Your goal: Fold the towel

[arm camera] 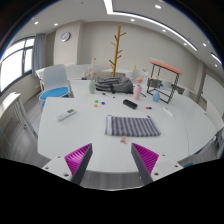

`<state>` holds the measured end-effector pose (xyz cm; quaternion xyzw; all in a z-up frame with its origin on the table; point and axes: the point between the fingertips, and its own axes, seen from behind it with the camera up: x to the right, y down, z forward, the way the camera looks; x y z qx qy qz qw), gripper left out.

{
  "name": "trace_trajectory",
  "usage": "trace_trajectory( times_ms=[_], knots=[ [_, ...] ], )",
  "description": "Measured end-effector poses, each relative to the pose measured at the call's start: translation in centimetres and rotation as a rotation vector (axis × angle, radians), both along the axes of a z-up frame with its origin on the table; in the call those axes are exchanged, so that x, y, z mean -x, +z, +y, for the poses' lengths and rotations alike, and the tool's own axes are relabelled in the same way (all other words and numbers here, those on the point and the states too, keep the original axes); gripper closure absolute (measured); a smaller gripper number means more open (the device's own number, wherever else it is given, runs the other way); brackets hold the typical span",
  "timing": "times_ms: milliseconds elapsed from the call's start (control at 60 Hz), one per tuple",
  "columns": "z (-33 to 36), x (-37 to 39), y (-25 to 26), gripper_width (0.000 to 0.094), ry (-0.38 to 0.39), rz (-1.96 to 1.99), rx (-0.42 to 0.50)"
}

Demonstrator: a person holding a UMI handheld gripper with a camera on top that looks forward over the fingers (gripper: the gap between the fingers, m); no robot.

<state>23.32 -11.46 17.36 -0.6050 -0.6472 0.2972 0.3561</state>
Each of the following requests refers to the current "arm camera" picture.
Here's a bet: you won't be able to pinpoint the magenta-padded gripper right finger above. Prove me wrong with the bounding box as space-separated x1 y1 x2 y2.
130 142 184 186

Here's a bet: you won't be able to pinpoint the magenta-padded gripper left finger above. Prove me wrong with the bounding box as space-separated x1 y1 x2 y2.
41 143 94 186

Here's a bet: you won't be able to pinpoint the grey purple striped towel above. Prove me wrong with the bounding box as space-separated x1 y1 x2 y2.
105 114 162 145

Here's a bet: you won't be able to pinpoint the white remote control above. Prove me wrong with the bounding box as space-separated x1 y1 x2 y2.
55 108 78 122

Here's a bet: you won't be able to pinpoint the white bar-shaped stick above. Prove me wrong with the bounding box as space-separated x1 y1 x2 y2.
162 106 175 118

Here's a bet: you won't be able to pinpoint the black rectangular box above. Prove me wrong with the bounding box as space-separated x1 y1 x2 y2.
122 98 138 110

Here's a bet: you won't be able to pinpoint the blue vase with stems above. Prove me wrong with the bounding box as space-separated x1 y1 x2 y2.
151 74 162 103

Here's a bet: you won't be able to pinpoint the pink vase with flowers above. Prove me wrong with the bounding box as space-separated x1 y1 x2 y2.
132 68 149 101

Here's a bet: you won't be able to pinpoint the green vase with dried stems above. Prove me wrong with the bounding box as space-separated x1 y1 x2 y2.
87 57 98 95

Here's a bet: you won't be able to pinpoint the grey backpack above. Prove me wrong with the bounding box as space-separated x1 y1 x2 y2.
94 75 135 95

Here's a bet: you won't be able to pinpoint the white chair with blue seat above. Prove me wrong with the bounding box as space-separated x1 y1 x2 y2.
38 63 73 109

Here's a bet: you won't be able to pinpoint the white metal rack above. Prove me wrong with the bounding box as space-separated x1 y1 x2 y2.
0 92 38 141

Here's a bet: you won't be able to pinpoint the yellow wooden coat stand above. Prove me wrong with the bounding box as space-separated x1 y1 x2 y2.
108 24 128 78

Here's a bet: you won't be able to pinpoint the grey curtain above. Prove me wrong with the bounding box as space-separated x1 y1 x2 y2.
31 32 48 78

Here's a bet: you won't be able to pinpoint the window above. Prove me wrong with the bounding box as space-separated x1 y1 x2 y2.
0 36 36 93

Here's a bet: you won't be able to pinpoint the short ceiling strip light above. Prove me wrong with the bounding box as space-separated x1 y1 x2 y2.
210 52 223 66

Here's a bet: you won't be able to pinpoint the round ceiling spotlights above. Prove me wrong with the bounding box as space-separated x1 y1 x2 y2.
33 3 211 48

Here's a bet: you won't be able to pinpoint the long ceiling strip light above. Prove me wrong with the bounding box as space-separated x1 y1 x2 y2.
103 0 198 52

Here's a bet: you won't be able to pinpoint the black-frame orange-top side table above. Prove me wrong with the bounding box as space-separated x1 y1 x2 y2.
146 60 183 104

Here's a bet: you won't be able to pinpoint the round wall clock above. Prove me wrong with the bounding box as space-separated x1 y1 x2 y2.
60 31 72 43

